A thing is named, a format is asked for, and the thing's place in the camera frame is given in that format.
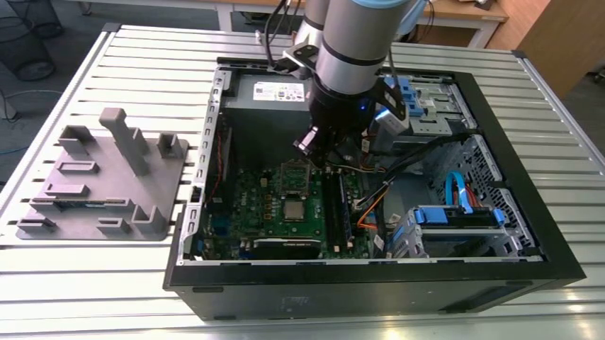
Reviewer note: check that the silver CPU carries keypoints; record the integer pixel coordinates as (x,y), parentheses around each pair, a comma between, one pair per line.
(294,211)

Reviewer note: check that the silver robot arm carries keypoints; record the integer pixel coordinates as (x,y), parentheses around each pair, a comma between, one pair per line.
(354,53)

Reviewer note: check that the CPU socket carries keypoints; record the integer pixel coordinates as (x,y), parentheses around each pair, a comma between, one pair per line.
(307,212)

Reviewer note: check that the blue drive bay latch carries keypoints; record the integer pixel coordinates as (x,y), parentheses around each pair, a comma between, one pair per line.
(415,102)

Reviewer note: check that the white power supply label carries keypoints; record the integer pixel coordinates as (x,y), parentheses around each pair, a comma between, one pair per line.
(274,91)

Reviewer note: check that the silver drive bay cage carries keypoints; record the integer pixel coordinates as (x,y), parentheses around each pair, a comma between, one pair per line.
(434,124)

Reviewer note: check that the grey power supply unit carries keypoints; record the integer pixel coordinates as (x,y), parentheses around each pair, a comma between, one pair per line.
(246,95)

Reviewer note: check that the black RAM slot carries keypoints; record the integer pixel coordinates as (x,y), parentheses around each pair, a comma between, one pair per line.
(341,212)
(327,212)
(334,212)

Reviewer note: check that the hard disk in blue carrier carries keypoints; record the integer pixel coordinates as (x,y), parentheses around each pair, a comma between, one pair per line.
(431,216)

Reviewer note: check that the green motherboard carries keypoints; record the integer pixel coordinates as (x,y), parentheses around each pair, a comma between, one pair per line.
(255,219)

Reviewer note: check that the wooden desk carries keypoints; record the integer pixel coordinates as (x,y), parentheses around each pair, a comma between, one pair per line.
(464,12)

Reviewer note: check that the silver disk bay cage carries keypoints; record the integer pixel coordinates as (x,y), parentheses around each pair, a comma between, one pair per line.
(414,241)

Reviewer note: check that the black graphics card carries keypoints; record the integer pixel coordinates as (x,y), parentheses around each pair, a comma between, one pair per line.
(283,248)

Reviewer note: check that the blue board connector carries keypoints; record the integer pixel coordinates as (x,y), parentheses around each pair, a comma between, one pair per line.
(220,226)

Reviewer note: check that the wooden cabinet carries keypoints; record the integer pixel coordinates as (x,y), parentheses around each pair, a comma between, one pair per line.
(557,46)

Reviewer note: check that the black PC case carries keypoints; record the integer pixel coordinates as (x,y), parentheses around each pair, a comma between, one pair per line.
(330,294)

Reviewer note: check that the grey parts rack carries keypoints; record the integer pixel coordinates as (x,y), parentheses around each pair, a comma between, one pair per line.
(114,198)

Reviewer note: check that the blue RAM stick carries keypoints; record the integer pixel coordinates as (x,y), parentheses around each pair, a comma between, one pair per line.
(80,204)

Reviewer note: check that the black mesh bin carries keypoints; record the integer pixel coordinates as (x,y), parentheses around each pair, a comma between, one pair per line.
(50,21)
(28,56)

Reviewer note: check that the blue plastic bay rail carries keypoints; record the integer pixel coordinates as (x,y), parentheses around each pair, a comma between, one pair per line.
(397,241)

